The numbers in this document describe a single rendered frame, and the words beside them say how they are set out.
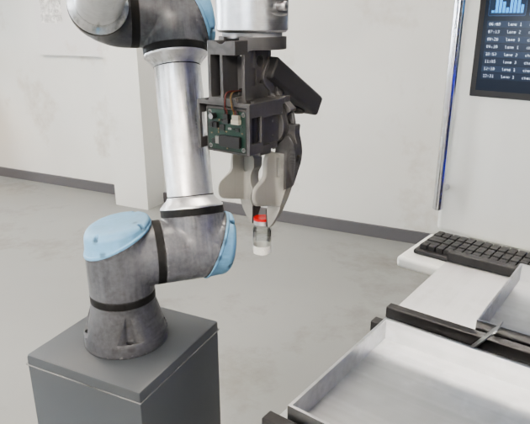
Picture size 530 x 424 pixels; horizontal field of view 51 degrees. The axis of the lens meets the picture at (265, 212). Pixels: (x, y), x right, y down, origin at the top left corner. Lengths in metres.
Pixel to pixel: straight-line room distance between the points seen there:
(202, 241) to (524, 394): 0.55
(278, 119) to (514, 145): 0.95
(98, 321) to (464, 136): 0.98
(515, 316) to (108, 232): 0.69
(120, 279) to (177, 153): 0.24
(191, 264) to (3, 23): 4.33
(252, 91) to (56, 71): 4.26
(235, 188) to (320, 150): 3.03
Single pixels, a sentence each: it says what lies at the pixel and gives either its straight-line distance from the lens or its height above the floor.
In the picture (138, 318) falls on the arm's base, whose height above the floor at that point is 0.86.
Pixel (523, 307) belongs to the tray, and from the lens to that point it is 1.07.
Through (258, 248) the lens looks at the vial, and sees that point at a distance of 0.66.
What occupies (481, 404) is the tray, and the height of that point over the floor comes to 0.88.
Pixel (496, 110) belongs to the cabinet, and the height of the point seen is 1.14.
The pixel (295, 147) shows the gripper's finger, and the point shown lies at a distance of 0.61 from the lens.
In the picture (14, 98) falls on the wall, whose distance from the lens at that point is 5.22.
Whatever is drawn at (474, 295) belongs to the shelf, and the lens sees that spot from 1.08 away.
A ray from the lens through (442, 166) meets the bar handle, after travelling 1.48.
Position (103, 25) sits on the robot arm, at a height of 1.34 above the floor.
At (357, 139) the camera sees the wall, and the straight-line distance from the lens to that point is 3.57.
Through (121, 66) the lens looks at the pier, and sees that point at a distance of 4.09.
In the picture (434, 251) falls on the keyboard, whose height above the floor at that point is 0.82.
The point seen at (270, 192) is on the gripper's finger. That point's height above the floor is 1.17.
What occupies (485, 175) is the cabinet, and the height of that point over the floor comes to 0.98.
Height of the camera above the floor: 1.35
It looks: 19 degrees down
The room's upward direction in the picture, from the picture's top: straight up
